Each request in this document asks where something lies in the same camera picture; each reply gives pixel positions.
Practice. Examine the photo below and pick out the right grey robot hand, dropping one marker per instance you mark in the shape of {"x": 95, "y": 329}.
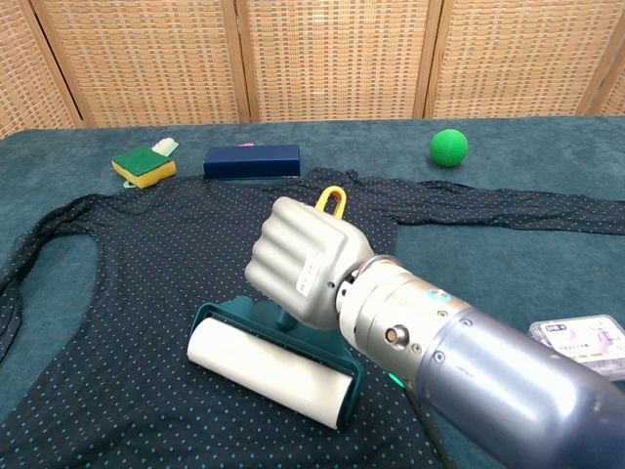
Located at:
{"x": 303, "y": 264}

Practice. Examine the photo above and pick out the teal lint roller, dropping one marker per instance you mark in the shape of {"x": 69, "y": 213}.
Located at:
{"x": 273, "y": 356}

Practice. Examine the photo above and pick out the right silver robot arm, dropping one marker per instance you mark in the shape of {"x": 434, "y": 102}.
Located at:
{"x": 469, "y": 366}

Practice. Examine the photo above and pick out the navy polka dot shirt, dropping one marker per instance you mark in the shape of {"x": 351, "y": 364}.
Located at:
{"x": 146, "y": 317}

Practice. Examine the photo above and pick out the navy rectangular box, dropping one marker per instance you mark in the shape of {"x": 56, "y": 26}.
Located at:
{"x": 251, "y": 160}

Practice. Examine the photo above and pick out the white small brush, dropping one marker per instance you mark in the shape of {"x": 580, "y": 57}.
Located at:
{"x": 165, "y": 146}

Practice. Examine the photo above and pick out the teal tablecloth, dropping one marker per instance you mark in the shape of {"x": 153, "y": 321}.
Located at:
{"x": 488, "y": 254}

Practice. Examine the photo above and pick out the green foam ball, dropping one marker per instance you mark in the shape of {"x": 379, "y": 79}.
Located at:
{"x": 448, "y": 148}

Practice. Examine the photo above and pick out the green yellow sponge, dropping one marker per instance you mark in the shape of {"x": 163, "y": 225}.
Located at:
{"x": 143, "y": 166}

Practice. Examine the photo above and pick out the woven folding screen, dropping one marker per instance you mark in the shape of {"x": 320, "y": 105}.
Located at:
{"x": 312, "y": 58}

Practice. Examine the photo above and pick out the clear plastic clip box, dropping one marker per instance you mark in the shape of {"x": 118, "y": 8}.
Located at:
{"x": 586, "y": 342}

